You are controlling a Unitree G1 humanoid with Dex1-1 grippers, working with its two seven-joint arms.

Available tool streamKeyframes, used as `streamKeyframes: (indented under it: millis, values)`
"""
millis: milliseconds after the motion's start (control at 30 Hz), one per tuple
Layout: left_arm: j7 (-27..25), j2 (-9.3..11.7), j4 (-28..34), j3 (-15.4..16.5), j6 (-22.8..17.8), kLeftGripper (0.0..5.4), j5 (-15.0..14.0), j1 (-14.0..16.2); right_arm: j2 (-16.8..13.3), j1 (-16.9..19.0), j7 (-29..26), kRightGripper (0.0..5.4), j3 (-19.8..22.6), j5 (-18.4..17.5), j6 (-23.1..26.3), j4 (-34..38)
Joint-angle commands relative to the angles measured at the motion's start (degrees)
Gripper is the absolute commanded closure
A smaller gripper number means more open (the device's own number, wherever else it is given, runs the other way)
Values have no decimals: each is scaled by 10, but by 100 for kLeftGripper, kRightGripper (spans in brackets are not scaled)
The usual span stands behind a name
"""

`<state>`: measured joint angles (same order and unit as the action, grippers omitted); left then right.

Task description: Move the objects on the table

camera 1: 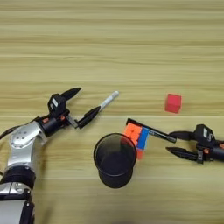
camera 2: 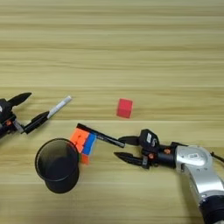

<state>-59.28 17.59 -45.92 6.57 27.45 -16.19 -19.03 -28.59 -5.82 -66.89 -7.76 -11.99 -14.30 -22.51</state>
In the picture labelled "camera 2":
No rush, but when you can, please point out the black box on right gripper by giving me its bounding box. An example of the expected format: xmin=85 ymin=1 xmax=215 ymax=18
xmin=138 ymin=128 xmax=161 ymax=153

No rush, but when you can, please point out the red cube block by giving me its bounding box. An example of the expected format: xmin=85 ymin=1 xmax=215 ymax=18
xmin=116 ymin=98 xmax=134 ymax=119

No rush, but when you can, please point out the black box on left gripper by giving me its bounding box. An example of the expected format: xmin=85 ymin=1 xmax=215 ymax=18
xmin=0 ymin=98 xmax=15 ymax=123

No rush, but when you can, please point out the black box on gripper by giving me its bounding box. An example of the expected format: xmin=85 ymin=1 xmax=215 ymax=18
xmin=0 ymin=98 xmax=15 ymax=123
xmin=138 ymin=128 xmax=161 ymax=153

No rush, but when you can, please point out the white marker with black cap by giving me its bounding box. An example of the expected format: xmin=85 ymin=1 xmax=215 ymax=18
xmin=46 ymin=95 xmax=73 ymax=120

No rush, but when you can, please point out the black marker pen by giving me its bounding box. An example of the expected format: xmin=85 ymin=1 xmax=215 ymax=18
xmin=76 ymin=122 xmax=126 ymax=149

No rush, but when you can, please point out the black mesh pen cup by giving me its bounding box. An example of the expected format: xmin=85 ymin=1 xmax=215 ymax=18
xmin=34 ymin=137 xmax=81 ymax=194

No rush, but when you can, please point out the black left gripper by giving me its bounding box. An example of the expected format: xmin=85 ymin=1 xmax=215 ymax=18
xmin=0 ymin=92 xmax=50 ymax=138

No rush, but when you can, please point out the multicolour puzzle cube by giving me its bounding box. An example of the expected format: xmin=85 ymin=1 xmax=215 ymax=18
xmin=69 ymin=127 xmax=97 ymax=165

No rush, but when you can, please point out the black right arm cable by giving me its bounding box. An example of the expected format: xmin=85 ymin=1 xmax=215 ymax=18
xmin=209 ymin=150 xmax=224 ymax=165

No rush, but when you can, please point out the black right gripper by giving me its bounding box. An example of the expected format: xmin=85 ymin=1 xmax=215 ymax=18
xmin=113 ymin=136 xmax=179 ymax=170

